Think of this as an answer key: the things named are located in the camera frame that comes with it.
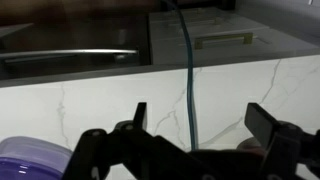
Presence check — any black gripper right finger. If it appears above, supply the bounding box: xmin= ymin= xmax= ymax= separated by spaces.
xmin=244 ymin=102 xmax=320 ymax=180

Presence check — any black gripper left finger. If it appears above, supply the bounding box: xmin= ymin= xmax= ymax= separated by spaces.
xmin=63 ymin=101 xmax=214 ymax=180

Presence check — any purple bowl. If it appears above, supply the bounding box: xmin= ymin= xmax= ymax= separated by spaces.
xmin=0 ymin=155 xmax=65 ymax=180

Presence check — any long dark power cable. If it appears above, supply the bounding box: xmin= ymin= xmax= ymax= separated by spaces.
xmin=161 ymin=0 xmax=200 ymax=152

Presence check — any silver dishwasher handle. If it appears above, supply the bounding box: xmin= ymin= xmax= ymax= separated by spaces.
xmin=0 ymin=48 xmax=140 ymax=62

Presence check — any gold drawer handle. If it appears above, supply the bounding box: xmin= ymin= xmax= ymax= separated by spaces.
xmin=194 ymin=31 xmax=255 ymax=51

